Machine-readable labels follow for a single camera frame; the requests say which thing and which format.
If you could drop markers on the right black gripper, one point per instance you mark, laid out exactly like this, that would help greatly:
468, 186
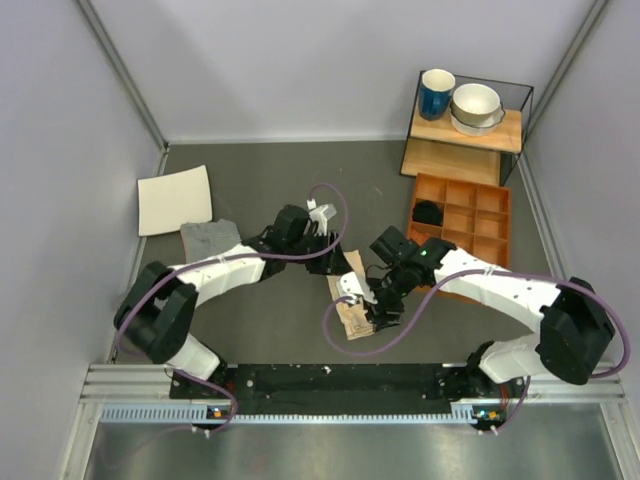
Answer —
379, 315

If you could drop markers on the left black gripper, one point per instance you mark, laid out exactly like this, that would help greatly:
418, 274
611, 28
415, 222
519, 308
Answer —
332, 262

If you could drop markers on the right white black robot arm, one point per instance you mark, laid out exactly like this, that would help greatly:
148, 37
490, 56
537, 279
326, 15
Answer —
569, 327

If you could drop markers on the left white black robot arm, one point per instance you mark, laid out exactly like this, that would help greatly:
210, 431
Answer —
160, 328

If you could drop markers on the black rolled underwear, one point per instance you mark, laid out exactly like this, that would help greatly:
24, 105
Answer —
427, 212

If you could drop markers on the grey striped underwear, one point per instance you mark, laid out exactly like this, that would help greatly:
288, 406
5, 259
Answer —
202, 240

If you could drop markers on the orange wooden divided organizer box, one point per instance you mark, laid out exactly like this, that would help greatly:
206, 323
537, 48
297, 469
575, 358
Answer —
477, 217

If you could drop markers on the white board sheet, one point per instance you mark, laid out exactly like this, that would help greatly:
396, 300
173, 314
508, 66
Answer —
167, 202

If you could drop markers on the lower white bowl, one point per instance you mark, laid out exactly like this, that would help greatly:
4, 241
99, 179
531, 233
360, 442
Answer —
483, 128

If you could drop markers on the white bowl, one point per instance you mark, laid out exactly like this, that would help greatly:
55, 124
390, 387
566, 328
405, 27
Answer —
483, 128
474, 103

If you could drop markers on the blue mug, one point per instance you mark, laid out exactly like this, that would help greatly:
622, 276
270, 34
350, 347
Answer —
435, 92

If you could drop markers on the upper white bowl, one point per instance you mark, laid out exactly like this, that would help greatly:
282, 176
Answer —
474, 103

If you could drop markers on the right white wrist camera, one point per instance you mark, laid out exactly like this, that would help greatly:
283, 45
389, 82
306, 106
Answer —
353, 289

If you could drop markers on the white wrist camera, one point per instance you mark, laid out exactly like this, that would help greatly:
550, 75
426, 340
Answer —
320, 215
353, 289

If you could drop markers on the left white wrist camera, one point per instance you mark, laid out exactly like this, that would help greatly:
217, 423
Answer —
320, 215

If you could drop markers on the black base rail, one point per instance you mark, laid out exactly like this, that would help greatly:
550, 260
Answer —
342, 394

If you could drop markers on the black wire wooden shelf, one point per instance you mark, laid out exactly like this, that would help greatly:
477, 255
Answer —
436, 148

